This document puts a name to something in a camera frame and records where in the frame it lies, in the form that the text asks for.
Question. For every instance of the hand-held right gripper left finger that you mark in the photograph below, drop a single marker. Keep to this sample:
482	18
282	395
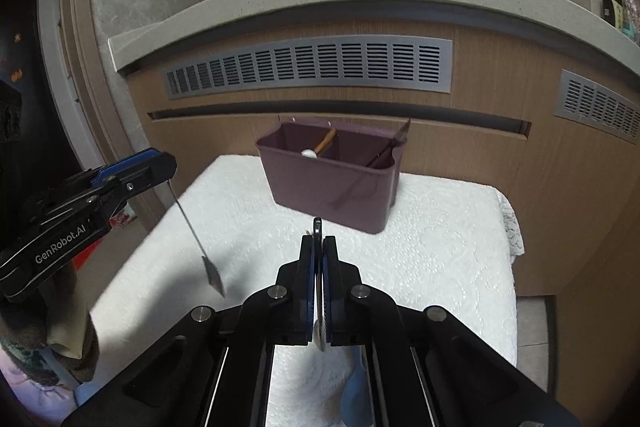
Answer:
309	279

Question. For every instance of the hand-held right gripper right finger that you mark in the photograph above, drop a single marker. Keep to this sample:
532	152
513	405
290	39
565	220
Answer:
331	279

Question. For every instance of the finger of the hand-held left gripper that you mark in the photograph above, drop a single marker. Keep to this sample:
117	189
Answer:
150	174
130	162

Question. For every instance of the purple plastic utensil container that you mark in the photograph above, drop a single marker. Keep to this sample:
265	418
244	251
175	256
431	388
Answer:
330	192

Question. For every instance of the thin metal fork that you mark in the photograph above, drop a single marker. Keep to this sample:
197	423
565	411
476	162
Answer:
214	274

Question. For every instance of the grey-blue soup spoon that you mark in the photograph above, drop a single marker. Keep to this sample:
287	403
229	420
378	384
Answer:
356	394

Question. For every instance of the wooden chopstick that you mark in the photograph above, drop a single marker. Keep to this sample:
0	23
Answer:
382	153

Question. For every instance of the wooden spoon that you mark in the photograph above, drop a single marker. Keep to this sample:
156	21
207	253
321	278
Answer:
326	141

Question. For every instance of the person's left forearm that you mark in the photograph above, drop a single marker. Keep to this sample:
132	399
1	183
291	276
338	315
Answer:
30	337

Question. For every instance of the white textured towel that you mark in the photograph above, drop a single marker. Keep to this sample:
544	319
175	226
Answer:
425	267

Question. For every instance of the pink clothing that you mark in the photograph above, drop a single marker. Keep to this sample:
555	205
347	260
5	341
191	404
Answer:
30	399

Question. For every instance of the large grey vent grille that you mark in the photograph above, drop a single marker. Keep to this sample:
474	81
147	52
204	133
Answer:
310	67

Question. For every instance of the wooden cabinet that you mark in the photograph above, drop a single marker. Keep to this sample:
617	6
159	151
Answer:
550	207

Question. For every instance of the small grey vent grille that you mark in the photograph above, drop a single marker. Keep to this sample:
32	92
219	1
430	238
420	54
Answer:
597	104

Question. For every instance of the black bottle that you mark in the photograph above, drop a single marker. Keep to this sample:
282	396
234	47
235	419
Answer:
611	7

